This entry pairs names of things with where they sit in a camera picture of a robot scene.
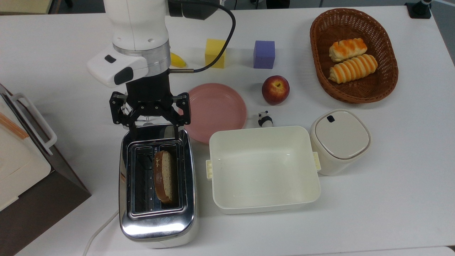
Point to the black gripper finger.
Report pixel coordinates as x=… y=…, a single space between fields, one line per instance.
x=118 y=108
x=182 y=110

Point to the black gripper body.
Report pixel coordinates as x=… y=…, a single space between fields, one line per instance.
x=149 y=92

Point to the brown bread slice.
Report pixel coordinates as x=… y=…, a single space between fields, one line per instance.
x=165 y=177

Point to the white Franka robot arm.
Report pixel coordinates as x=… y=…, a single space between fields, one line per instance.
x=138 y=21

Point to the pink plate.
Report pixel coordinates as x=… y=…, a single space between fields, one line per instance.
x=217 y=110

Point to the orange glazed bread roll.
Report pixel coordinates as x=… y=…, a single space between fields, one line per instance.
x=347 y=49

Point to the striped long bread roll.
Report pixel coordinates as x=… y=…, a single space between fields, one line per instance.
x=353 y=68

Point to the yellow banana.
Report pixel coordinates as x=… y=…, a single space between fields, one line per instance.
x=177 y=61

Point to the yellow foam cube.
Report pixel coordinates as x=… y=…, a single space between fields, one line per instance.
x=213 y=51

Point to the small panda figurine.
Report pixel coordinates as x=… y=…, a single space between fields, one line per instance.
x=265 y=120

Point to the red apple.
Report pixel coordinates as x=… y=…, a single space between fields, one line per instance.
x=275 y=90

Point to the purple foam cube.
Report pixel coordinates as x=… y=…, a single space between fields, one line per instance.
x=264 y=55

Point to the cream rectangular plastic container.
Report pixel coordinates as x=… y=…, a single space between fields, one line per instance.
x=263 y=170

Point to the cream and chrome toaster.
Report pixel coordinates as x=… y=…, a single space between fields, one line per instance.
x=156 y=227

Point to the small cream lidded bin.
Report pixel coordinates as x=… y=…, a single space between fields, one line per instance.
x=339 y=135

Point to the brown wicker basket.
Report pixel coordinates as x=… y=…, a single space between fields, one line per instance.
x=355 y=93

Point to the black camera stand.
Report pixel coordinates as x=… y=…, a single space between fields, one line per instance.
x=419 y=10

